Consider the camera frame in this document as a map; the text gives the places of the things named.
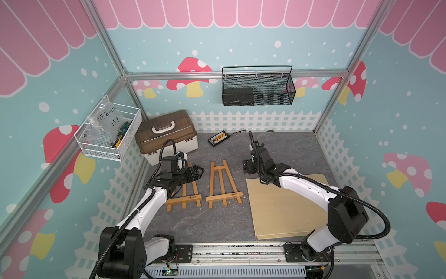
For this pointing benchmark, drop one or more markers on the wooden easel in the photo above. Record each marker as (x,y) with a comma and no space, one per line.
(222,187)
(183,195)

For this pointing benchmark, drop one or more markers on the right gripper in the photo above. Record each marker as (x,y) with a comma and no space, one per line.
(244,168)

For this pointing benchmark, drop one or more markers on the white wire wall basket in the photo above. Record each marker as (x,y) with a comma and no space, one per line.
(101,148)

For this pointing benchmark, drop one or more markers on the brown lid tool box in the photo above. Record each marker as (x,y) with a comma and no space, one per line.
(153,133)

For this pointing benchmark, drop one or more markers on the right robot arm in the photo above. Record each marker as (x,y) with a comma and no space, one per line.
(347,214)

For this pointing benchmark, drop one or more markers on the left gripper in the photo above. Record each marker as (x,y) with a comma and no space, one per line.
(196,175)

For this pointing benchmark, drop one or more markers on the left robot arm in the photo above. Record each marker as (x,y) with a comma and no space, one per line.
(123,253)

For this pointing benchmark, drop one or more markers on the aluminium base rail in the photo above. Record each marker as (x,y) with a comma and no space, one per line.
(259,260)

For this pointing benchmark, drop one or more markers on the clear plastic bag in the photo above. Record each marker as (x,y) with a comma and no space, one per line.
(104,122)

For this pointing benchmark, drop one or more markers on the black bit set case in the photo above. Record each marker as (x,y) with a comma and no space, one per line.
(218,138)

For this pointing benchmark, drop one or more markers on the green yellow screwdriver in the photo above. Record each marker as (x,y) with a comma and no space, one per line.
(121,133)

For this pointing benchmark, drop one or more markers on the plywood board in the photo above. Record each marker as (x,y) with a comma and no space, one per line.
(284,235)
(278,210)

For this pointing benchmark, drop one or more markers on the black box in basket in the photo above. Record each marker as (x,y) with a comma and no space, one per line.
(238,97)

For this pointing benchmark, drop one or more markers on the black mesh wall basket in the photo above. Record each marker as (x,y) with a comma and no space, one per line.
(272,85)

